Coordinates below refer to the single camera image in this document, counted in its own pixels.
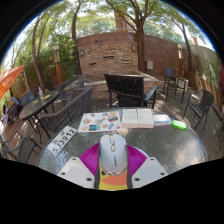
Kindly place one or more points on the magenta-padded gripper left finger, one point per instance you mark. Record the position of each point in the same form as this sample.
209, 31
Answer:
75, 171

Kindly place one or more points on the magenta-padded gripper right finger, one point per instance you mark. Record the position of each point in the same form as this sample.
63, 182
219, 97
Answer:
150, 171

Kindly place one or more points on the white computer mouse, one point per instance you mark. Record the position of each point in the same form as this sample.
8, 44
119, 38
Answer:
113, 153

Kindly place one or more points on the white number plate sign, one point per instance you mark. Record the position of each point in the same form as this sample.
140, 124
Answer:
61, 140

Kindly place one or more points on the small white and blue book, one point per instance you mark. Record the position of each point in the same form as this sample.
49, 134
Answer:
162, 120

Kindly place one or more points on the open white book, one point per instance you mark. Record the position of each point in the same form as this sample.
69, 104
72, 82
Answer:
137, 118

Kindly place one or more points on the colourful sticker sheet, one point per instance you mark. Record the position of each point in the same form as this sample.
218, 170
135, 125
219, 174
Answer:
98, 121

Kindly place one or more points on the dark metal mesh chair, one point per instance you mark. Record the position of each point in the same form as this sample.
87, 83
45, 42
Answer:
25, 146

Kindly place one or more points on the dark wicker armchair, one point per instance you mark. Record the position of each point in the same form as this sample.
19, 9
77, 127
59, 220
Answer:
71, 111

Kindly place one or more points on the round glass side table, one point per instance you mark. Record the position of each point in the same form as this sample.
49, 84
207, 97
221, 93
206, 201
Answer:
36, 105

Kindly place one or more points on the dark wicker side chair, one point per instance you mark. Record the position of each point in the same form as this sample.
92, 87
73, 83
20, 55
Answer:
201, 105

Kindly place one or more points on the black slatted chair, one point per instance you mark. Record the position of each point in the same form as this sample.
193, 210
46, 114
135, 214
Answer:
125, 88

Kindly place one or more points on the blue metal chair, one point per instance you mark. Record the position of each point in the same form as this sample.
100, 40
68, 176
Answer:
27, 98

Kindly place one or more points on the grey wicker armchair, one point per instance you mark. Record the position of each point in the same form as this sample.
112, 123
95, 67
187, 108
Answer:
70, 83

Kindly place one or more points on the dark chair with blue back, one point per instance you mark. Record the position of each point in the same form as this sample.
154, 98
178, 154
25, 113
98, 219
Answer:
171, 73

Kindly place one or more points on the orange parasol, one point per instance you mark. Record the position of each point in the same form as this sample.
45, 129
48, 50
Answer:
8, 80

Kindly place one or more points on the slim leaning tree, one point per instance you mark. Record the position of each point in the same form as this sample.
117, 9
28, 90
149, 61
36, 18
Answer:
36, 56

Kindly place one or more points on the forked tree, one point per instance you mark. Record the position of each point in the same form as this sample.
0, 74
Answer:
140, 46

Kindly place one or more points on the brown lamp post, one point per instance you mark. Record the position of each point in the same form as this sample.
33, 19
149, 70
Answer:
58, 66
180, 61

